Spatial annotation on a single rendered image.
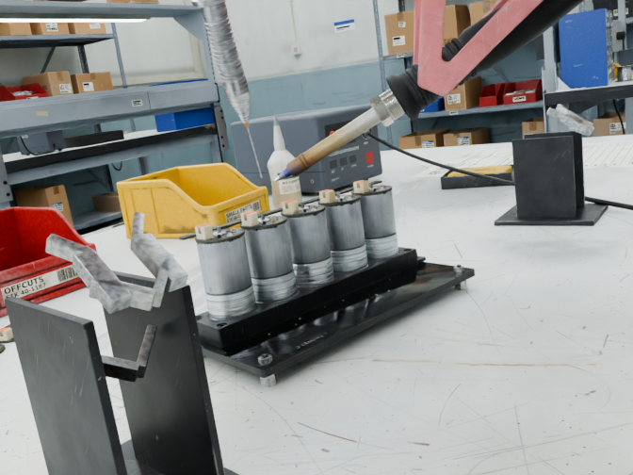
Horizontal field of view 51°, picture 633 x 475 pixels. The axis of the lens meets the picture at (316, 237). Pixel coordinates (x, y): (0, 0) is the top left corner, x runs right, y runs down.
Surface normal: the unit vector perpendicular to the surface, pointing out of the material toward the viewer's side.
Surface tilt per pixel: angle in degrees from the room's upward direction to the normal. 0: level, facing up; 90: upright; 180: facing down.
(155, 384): 90
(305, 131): 90
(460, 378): 0
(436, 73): 98
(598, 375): 0
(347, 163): 90
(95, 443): 90
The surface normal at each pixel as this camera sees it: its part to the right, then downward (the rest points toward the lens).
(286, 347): -0.14, -0.97
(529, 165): -0.53, 0.26
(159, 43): 0.83, 0.02
